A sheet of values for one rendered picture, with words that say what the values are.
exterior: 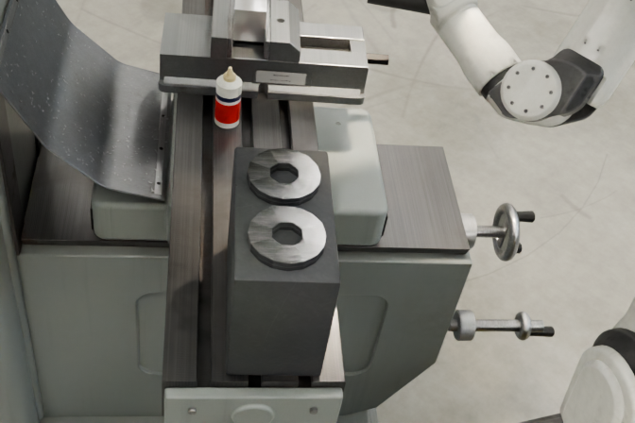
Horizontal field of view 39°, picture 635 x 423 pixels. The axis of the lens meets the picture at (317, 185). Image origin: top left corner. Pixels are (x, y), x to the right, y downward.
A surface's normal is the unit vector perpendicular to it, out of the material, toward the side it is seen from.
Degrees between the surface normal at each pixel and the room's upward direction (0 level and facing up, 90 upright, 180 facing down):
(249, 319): 90
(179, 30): 0
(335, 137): 0
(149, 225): 90
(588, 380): 90
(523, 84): 55
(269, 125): 0
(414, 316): 90
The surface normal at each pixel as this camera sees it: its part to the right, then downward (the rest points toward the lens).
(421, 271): 0.07, 0.70
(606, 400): -0.95, 0.13
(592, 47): -0.46, -0.01
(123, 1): 0.12, -0.71
